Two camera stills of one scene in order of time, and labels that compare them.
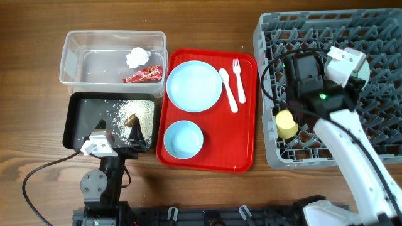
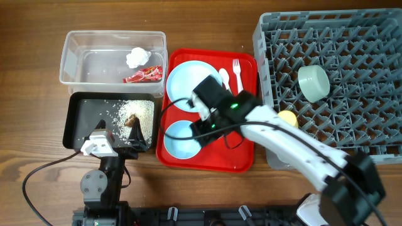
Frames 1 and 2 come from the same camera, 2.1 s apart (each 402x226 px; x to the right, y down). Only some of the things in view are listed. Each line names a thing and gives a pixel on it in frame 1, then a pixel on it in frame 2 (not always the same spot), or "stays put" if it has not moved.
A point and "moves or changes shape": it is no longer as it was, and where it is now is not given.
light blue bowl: x=183 y=139 stays put
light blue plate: x=194 y=86 stays put
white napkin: x=137 y=57 stays put
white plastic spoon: x=224 y=76 stays put
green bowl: x=362 y=71 moves or changes shape
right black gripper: x=340 y=93 to x=206 y=140
